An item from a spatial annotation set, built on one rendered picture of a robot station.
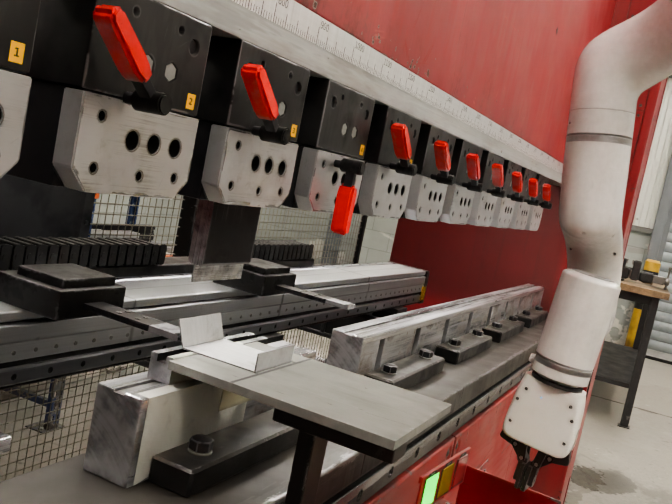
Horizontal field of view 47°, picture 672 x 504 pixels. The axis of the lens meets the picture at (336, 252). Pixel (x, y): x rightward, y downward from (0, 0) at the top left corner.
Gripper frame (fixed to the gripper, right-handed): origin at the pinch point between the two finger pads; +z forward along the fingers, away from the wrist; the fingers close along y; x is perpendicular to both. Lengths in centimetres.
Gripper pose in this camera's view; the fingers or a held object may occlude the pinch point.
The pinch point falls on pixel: (525, 475)
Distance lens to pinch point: 122.8
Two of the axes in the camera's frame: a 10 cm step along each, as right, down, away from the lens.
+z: -2.7, 9.5, 1.4
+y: 8.3, 3.1, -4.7
